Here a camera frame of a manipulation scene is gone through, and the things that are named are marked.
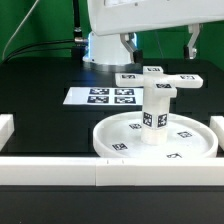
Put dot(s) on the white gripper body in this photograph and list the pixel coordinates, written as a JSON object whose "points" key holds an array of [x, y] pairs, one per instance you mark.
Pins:
{"points": [[109, 17]]}

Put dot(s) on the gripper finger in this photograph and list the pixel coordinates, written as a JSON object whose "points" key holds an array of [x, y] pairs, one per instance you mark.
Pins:
{"points": [[190, 50], [128, 40]]}

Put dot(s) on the white cross-shaped table base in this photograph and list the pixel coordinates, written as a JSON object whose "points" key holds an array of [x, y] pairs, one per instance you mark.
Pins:
{"points": [[155, 82]]}

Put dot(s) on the white round table top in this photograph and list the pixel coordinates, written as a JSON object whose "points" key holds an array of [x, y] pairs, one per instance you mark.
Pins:
{"points": [[126, 135]]}

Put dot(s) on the white fiducial marker sheet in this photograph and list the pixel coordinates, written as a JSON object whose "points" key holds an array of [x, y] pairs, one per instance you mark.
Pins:
{"points": [[104, 96]]}

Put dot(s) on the white right fence block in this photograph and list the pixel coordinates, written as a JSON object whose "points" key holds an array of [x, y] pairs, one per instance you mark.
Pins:
{"points": [[217, 125]]}

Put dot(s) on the white fence block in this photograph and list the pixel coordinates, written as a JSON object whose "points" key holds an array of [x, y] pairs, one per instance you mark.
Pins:
{"points": [[6, 128], [217, 125]]}

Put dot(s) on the white left fence block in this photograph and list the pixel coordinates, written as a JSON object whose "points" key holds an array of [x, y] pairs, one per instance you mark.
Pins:
{"points": [[6, 128]]}

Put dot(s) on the white front fence bar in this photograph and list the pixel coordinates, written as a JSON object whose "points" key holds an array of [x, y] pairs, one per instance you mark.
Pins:
{"points": [[70, 171]]}

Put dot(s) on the black vertical cable connector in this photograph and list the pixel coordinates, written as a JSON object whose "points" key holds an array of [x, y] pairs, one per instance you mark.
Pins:
{"points": [[77, 30]]}

